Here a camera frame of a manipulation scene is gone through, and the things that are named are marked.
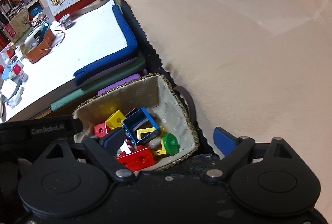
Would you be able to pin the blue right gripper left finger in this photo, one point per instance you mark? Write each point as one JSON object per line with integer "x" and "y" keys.
{"x": 113, "y": 141}

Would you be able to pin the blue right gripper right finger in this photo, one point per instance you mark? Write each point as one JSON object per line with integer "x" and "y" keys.
{"x": 224, "y": 141}

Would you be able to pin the small red cube brick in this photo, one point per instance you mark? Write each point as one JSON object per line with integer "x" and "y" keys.
{"x": 101, "y": 130}

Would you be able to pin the small yellow cube brick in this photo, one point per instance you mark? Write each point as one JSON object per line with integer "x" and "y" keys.
{"x": 115, "y": 120}

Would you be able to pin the blue square frame brick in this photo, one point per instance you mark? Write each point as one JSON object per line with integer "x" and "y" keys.
{"x": 136, "y": 121}

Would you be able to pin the red long toy brick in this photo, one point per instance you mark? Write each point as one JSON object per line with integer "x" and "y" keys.
{"x": 137, "y": 160}

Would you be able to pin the yellow square frame brick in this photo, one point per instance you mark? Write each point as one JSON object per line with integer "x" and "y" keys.
{"x": 156, "y": 144}

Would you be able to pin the green round toy piece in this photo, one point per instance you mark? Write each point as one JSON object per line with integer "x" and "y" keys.
{"x": 171, "y": 144}

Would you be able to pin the pink toy brick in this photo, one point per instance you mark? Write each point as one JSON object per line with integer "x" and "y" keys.
{"x": 127, "y": 147}

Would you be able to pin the white wall plug charger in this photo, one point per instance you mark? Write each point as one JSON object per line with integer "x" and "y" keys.
{"x": 151, "y": 112}

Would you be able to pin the woven lined basket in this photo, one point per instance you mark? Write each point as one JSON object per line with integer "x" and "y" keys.
{"x": 96, "y": 110}

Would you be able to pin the purple cushion pad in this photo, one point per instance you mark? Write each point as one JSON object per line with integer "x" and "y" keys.
{"x": 119, "y": 83}

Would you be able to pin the green cushion pad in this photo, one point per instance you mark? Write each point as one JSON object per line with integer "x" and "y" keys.
{"x": 91, "y": 89}

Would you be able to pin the brown leather organizer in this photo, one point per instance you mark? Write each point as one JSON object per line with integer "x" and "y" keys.
{"x": 38, "y": 43}

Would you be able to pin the beige blanket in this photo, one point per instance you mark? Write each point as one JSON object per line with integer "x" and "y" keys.
{"x": 257, "y": 68}

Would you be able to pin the small metal tin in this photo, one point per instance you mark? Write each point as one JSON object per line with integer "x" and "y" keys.
{"x": 66, "y": 21}

